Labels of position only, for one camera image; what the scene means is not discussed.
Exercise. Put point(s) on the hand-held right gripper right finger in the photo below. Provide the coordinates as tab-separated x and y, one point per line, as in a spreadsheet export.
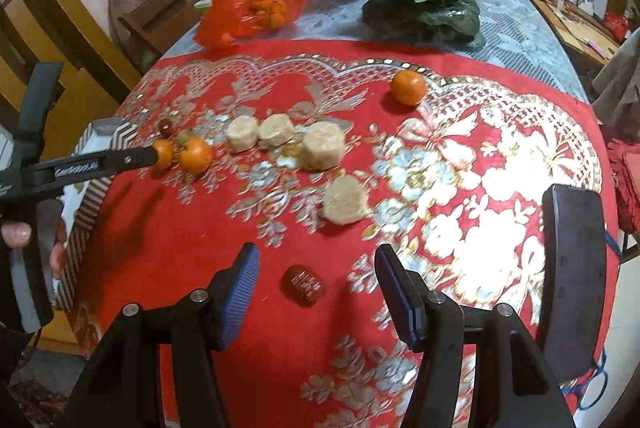
397	303

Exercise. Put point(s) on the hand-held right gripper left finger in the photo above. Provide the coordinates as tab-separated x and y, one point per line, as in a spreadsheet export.
242	298

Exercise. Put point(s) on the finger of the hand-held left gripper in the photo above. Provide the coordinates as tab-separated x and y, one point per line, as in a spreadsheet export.
132	158

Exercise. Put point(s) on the small orange kumquat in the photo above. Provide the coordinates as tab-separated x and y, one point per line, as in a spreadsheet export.
162	153

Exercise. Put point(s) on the brown longan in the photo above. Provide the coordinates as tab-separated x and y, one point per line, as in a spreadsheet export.
185	135

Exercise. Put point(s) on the orange tangerine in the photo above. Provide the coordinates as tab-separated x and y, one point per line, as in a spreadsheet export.
196	156
407	88

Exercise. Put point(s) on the striped white cardboard box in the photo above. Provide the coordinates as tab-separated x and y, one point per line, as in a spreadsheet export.
82	228

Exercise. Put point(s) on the round beige cake piece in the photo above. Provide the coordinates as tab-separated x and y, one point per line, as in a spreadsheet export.
344	200

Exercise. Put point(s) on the large beige cake piece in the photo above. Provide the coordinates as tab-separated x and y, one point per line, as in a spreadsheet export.
323	147

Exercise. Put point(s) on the person's left hand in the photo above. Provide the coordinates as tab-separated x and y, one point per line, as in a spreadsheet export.
12	232

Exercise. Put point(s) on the red jujube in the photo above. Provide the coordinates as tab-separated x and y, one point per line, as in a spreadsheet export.
165	125

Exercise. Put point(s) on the red wrapped candy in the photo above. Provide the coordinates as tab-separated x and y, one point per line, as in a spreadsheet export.
302	285

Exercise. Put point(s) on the red floral tablecloth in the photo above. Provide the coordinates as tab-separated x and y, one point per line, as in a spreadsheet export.
200	228

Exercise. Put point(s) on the brown folding wooden chair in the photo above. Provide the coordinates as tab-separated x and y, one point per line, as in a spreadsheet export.
160	15

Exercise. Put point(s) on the yellow wooden chair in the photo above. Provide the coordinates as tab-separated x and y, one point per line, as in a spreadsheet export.
65	23

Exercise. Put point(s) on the black smartphone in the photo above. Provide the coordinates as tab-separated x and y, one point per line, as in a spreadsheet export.
575	283

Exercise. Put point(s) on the cluster of small tangerines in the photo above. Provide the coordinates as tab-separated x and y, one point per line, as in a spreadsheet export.
270	10

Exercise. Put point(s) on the grey cloth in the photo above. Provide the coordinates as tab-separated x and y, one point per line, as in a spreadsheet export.
620	78

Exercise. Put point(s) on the wooden side desk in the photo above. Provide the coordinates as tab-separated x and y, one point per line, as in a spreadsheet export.
575	25

